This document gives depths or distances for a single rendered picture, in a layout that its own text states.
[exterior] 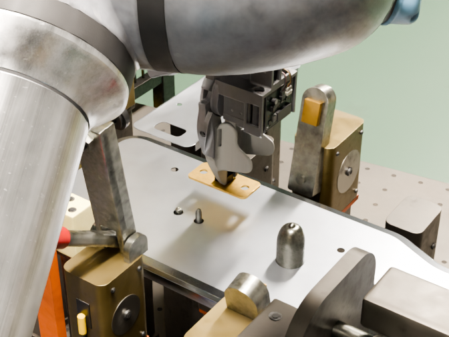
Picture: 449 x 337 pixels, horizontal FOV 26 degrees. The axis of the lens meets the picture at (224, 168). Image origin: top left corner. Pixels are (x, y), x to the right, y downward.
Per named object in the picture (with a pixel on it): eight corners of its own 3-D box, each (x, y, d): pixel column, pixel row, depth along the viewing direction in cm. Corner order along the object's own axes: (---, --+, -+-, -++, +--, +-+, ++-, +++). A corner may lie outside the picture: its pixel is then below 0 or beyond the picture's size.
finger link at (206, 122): (206, 163, 109) (210, 92, 105) (195, 158, 110) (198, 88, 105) (230, 147, 112) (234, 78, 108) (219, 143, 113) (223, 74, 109)
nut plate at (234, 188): (262, 185, 115) (262, 176, 115) (244, 200, 113) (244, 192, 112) (204, 163, 119) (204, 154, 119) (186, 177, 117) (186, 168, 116)
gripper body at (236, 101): (258, 144, 105) (262, 43, 98) (194, 120, 109) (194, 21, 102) (296, 116, 110) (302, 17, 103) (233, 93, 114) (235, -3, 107)
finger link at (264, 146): (265, 190, 114) (265, 124, 108) (224, 173, 117) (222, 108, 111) (280, 176, 116) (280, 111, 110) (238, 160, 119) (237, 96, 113)
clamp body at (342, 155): (359, 312, 146) (379, 111, 126) (319, 359, 138) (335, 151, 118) (321, 295, 149) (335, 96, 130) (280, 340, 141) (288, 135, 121)
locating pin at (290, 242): (309, 268, 109) (312, 221, 106) (294, 283, 107) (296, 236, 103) (284, 258, 111) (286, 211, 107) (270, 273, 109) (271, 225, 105)
